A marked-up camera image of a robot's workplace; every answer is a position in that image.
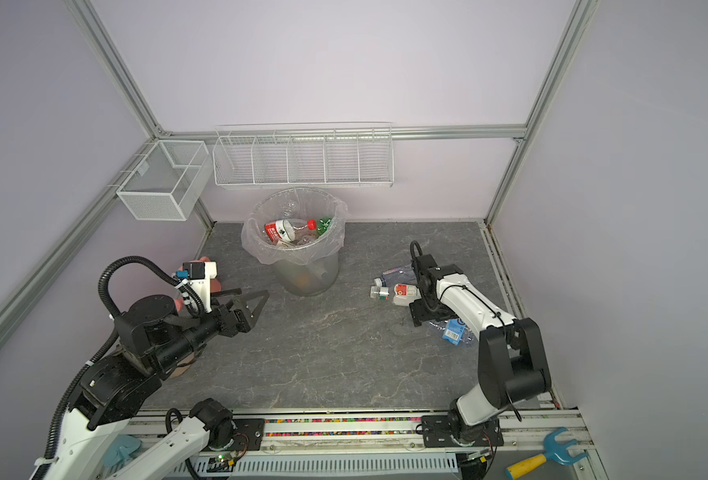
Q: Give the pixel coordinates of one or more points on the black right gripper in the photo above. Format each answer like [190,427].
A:
[420,314]

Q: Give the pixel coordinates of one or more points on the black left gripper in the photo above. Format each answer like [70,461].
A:
[246,320]

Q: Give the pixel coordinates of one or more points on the light blue label bottle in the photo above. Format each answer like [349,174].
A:
[454,331]

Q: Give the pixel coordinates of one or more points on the green soda bottle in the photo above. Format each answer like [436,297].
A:
[323,225]

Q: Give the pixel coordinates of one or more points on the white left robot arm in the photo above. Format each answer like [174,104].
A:
[151,340]

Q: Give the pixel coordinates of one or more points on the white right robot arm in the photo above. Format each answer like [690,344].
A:
[512,363]

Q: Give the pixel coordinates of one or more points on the grey mesh waste bin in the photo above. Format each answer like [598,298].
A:
[307,280]

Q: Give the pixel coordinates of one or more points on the clear plastic bin liner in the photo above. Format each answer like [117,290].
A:
[304,203]

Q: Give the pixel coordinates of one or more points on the teal plastic shovel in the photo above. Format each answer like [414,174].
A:
[122,449]

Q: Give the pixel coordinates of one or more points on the blue yellow toy rake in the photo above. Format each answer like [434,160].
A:
[553,451]

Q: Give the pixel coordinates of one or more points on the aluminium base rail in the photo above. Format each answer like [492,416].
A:
[391,445]

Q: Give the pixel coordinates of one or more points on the white mesh wall basket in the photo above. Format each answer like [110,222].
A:
[168,181]

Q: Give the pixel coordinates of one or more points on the white wire wall shelf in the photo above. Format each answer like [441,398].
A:
[317,154]

